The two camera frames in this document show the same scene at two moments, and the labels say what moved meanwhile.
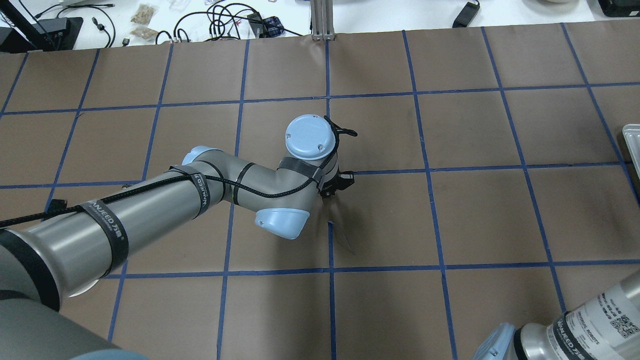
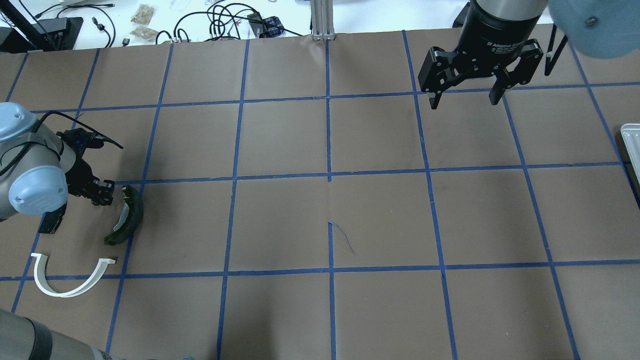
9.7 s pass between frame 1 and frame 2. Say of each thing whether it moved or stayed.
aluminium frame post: stayed
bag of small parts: stayed
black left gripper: moved
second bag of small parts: stayed
